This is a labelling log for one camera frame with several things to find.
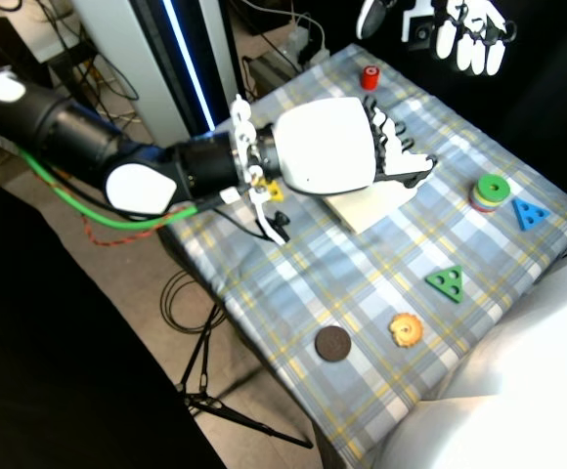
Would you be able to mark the blue triangle block with holes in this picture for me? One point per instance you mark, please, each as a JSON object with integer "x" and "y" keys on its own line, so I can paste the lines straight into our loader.
{"x": 522, "y": 220}

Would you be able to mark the yellow triangle block with holes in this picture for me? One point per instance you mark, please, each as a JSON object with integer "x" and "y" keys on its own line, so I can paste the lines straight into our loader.
{"x": 276, "y": 191}

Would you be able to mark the yellow butter cookie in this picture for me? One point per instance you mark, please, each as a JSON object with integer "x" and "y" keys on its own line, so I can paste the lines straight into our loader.
{"x": 405, "y": 330}

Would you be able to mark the red cylinder block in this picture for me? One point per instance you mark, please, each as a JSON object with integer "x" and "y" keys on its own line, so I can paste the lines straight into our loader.
{"x": 370, "y": 78}

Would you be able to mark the black frame desk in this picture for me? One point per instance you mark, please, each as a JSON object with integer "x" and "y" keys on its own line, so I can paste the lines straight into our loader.
{"x": 75, "y": 80}

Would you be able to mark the white black column blue light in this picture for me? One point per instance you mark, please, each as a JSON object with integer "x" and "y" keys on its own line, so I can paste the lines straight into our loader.
{"x": 132, "y": 73}

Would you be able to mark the blue plaid tablecloth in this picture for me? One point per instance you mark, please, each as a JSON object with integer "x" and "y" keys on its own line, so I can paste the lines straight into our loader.
{"x": 362, "y": 293}

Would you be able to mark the green triangle block with holes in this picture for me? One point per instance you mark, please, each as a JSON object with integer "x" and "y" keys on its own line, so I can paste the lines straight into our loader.
{"x": 447, "y": 285}

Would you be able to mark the large white object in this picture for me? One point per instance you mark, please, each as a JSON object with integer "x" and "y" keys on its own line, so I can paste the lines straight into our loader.
{"x": 533, "y": 391}

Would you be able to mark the black box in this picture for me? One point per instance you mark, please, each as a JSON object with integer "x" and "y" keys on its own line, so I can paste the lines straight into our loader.
{"x": 274, "y": 71}

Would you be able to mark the small white table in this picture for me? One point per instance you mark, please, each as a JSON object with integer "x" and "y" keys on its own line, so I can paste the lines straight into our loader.
{"x": 362, "y": 210}

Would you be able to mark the dark brown round cookie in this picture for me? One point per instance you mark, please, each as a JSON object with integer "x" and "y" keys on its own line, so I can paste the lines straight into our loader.
{"x": 333, "y": 344}

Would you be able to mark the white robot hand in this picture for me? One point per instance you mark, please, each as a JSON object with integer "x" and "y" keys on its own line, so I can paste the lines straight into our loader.
{"x": 465, "y": 49}
{"x": 327, "y": 146}

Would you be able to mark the white power strip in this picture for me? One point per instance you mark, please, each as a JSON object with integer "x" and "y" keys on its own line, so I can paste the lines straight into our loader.
{"x": 303, "y": 41}

